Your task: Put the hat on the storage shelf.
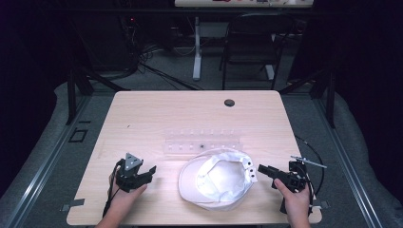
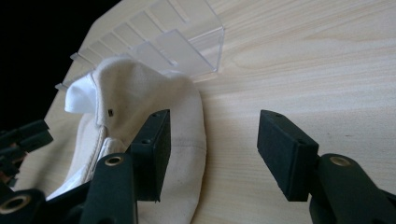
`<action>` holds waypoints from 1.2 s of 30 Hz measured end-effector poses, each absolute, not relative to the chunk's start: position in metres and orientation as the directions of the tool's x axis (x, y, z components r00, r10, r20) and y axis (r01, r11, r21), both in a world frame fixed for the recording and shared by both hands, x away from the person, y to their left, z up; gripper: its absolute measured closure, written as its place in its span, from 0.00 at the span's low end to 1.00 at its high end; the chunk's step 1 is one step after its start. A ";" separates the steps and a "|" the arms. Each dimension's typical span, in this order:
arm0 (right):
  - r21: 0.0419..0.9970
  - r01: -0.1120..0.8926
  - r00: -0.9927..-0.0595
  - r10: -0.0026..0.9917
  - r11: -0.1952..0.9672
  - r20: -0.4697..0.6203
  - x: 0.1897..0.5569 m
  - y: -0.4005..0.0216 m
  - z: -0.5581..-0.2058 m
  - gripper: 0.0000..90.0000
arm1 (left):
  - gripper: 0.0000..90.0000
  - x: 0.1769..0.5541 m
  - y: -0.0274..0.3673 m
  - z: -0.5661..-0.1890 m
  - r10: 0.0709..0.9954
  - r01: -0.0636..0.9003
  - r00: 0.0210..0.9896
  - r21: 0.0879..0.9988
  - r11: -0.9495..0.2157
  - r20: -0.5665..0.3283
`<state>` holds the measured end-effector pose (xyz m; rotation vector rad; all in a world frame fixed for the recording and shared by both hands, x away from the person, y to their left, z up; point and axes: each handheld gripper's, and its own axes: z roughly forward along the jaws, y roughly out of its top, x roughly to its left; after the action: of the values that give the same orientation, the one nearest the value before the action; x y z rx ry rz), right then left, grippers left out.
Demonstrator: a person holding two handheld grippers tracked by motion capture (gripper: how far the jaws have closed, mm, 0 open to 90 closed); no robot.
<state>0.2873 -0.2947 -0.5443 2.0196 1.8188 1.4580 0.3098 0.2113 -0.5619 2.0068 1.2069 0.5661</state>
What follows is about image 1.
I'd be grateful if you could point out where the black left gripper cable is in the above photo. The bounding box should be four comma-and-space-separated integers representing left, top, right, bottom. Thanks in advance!
102, 159, 125, 219

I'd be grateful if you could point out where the person's right hand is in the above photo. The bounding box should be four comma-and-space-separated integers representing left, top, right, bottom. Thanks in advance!
273, 178, 314, 222

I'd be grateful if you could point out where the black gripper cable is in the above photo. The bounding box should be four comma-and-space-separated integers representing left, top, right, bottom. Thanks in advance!
102, 159, 125, 219
294, 135, 326, 198

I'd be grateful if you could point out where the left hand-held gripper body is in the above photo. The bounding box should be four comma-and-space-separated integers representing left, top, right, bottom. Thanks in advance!
114, 152, 150, 194

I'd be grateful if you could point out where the clear acrylic rack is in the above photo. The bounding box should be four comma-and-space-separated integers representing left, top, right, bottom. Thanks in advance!
162, 127, 244, 157

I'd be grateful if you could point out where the black chair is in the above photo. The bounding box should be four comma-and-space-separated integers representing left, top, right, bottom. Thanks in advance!
219, 11, 297, 91

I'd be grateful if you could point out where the black metal frame stand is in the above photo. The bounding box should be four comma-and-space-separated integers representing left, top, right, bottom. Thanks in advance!
65, 66, 131, 125
278, 67, 337, 129

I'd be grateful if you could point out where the bundle of floor cables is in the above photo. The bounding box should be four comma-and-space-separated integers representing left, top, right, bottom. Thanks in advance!
120, 15, 203, 91

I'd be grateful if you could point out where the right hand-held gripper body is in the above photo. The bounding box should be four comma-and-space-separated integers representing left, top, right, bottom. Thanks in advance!
279, 154, 328, 215

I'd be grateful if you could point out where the white baseball cap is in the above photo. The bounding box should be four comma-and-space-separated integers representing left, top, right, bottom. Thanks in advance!
177, 147, 259, 212

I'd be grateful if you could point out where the grey tape strip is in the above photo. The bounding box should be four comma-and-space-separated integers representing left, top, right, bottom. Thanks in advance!
59, 198, 86, 213

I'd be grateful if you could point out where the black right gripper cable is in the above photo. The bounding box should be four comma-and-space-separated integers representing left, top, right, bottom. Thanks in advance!
294, 135, 326, 198

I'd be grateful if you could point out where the person's left hand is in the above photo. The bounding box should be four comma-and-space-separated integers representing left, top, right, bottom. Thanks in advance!
108, 184, 148, 219

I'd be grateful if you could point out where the white desk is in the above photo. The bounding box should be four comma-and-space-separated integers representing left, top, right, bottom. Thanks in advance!
174, 0, 315, 82

